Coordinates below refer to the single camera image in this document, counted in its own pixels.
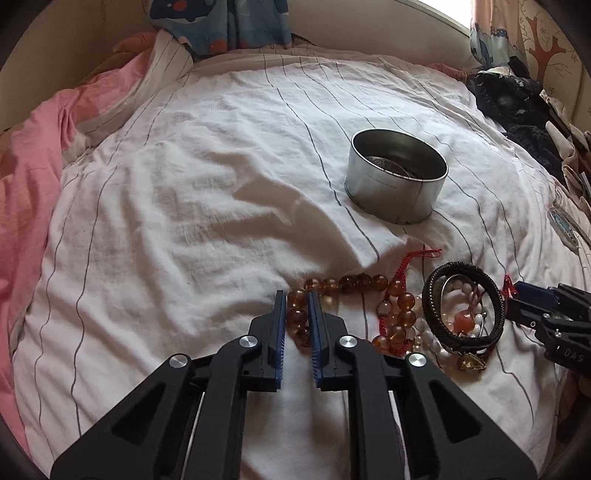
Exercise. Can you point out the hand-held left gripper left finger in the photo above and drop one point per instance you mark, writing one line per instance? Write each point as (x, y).
(280, 332)

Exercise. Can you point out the round metal tin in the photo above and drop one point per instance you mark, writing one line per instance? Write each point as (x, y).
(388, 198)

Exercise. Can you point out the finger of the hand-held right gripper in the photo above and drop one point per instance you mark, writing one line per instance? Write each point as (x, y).
(531, 290)
(526, 313)

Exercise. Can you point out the round badge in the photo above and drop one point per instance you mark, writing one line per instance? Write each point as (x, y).
(564, 226)

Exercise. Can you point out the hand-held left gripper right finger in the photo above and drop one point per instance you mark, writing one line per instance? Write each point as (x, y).
(315, 332)

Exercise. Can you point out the pink bed sheet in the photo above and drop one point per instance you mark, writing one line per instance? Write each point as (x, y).
(32, 184)

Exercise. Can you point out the pile of black clothes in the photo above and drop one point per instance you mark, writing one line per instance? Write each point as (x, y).
(508, 99)

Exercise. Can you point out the beige tree print curtain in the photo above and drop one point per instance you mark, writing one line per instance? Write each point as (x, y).
(540, 41)

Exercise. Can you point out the yellow pendant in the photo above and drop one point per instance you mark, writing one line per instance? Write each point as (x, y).
(472, 363)

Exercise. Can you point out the blue printed curtain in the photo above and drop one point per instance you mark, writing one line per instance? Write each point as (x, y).
(203, 23)

